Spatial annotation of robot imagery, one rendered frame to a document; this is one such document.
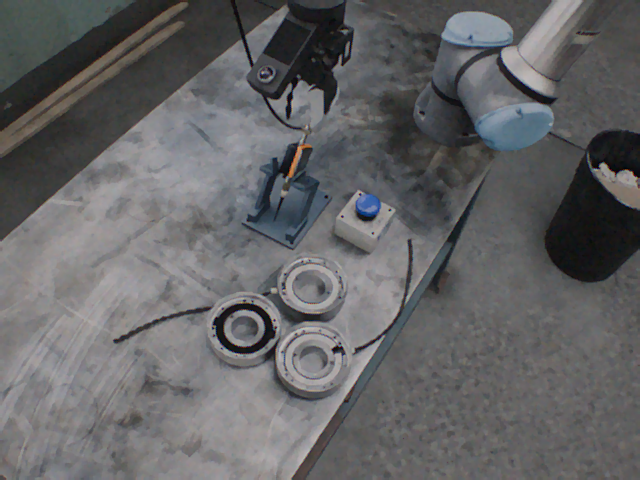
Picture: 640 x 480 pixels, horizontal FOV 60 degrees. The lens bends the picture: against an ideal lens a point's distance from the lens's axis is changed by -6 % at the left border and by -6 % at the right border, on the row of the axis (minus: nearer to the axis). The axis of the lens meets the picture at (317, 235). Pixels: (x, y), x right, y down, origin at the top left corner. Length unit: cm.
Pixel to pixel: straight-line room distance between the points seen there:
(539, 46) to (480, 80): 11
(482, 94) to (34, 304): 77
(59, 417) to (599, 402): 152
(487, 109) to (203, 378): 59
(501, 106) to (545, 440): 112
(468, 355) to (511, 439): 28
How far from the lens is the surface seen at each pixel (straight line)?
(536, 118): 96
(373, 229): 93
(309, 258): 90
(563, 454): 182
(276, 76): 73
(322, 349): 84
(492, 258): 203
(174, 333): 88
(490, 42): 102
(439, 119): 112
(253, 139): 110
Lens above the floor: 159
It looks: 55 degrees down
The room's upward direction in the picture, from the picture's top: 7 degrees clockwise
